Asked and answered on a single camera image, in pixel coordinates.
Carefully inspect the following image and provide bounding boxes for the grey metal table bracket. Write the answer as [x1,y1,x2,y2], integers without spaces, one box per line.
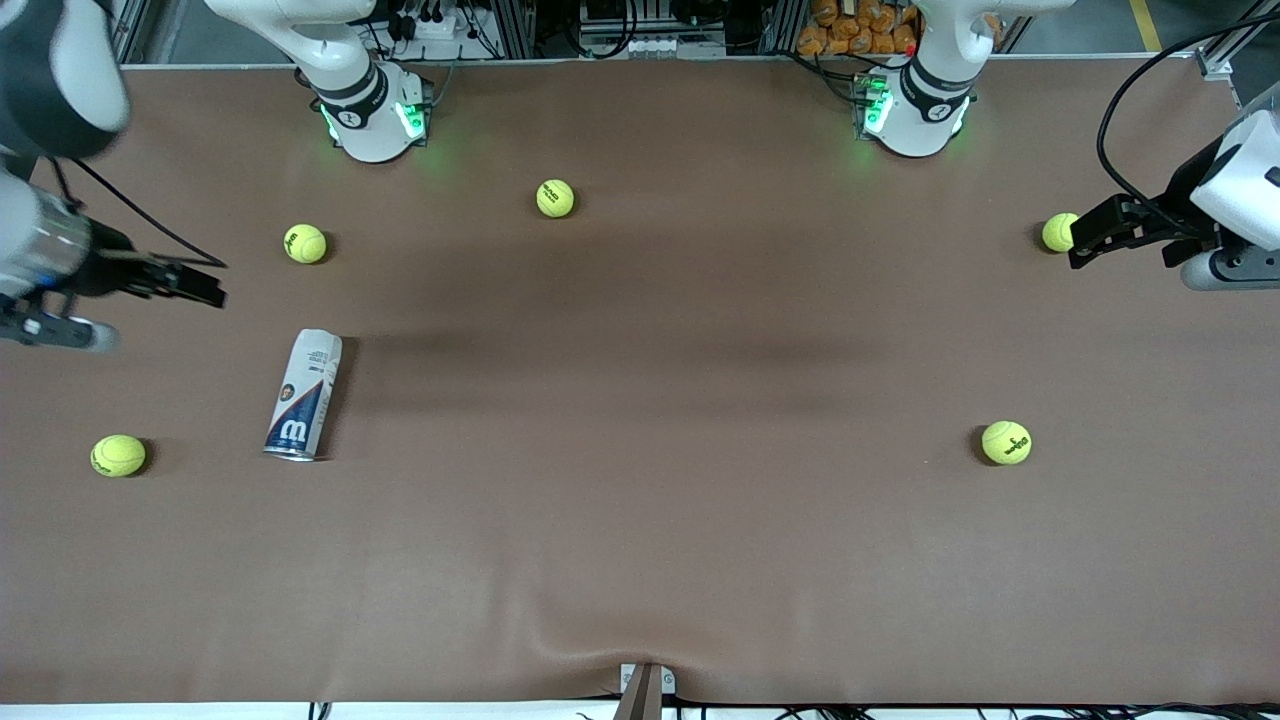
[619,663,678,698]

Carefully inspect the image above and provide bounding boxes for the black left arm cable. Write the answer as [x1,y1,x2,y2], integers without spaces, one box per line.
[1096,8,1280,241]

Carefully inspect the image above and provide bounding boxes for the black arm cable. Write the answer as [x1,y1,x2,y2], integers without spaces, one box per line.
[1096,8,1280,241]
[50,155,229,271]

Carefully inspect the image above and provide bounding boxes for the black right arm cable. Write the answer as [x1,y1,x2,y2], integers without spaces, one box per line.
[50,155,229,271]

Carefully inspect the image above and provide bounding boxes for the pile of orange objects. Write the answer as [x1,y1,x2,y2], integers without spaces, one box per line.
[796,0,923,57]

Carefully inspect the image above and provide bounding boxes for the brown mounting bar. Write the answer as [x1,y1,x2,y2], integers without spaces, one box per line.
[612,663,664,720]

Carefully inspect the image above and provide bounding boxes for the long white socket strip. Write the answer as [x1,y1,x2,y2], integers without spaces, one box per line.
[583,35,728,59]

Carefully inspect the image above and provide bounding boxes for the blue white tennis ball can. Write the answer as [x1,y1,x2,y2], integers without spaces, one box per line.
[262,328,344,463]

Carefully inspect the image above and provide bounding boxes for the aluminium frame profile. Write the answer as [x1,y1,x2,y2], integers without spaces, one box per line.
[494,0,538,59]
[770,0,809,57]
[1195,0,1280,83]
[108,0,153,64]

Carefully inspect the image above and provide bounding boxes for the white power strip with plugs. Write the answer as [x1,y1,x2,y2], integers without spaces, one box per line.
[388,5,463,43]

